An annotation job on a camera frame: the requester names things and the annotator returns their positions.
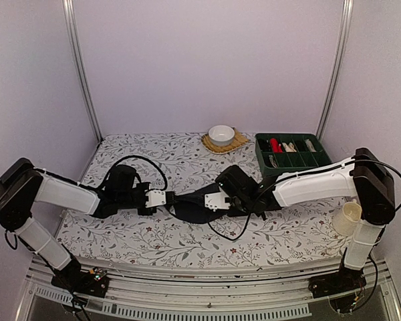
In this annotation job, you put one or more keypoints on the black striped underwear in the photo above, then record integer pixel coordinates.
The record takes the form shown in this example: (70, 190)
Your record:
(264, 145)

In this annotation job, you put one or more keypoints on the beige rolled cloth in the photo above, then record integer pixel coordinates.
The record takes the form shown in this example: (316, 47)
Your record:
(289, 147)

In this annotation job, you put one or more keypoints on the woven straw mat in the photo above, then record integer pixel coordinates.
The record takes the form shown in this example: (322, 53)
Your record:
(238, 142)

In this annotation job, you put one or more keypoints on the red rolled cloth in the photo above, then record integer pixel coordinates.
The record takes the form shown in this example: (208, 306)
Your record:
(275, 145)

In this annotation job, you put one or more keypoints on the green compartment organizer box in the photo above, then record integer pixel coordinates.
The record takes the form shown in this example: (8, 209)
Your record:
(310, 154)

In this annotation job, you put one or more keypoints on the cream plastic cup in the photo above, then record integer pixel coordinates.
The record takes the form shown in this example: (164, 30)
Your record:
(345, 220)

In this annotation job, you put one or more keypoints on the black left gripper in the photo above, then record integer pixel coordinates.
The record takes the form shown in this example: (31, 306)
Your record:
(153, 210)

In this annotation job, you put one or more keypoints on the floral tablecloth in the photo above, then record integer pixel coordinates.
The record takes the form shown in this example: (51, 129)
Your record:
(300, 233)

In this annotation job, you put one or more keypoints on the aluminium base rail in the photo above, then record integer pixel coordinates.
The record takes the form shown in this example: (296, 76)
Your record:
(280, 292)

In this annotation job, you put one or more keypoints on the dark navy underwear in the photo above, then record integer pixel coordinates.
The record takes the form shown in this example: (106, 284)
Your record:
(190, 207)

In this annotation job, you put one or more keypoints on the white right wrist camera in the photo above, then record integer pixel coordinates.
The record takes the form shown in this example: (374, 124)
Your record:
(217, 201)

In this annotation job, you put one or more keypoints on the right aluminium frame post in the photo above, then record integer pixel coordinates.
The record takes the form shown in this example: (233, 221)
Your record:
(343, 36)

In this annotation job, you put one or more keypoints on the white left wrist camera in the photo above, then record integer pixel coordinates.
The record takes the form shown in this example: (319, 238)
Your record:
(156, 198)

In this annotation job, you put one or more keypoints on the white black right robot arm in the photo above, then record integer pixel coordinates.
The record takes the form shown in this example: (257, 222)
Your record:
(362, 176)

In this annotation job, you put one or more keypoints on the aluminium frame post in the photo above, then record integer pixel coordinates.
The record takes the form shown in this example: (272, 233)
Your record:
(71, 25)
(343, 36)

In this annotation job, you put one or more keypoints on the left aluminium frame post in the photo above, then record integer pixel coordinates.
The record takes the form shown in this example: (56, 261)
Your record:
(71, 25)

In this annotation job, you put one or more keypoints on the white ceramic bowl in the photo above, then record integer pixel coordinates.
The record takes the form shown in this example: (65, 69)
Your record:
(221, 135)

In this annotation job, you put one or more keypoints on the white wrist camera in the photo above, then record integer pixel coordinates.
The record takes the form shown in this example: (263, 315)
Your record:
(217, 201)
(156, 198)

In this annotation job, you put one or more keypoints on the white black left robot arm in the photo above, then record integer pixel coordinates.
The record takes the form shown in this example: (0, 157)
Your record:
(23, 184)

